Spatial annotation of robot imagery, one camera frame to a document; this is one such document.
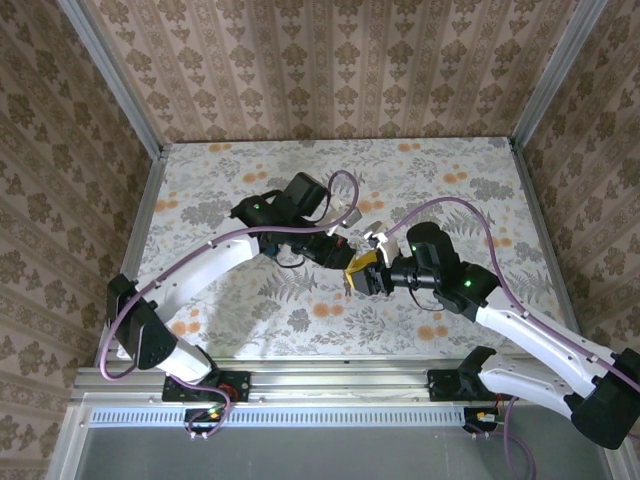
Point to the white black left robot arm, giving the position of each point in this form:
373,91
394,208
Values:
220,260

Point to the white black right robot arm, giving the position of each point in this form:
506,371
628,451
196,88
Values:
525,330

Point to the floral table cover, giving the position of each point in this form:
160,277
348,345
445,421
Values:
350,325

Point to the black connector with LEDs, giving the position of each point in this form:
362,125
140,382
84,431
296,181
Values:
480,419
202,420

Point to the grey metal panel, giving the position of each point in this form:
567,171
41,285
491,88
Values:
325,455

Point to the long aluminium base rail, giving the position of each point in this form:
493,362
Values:
340,382

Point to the aluminium table side rail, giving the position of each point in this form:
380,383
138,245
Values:
545,235
145,215

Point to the aluminium frame post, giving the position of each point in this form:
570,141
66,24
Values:
110,75
555,75

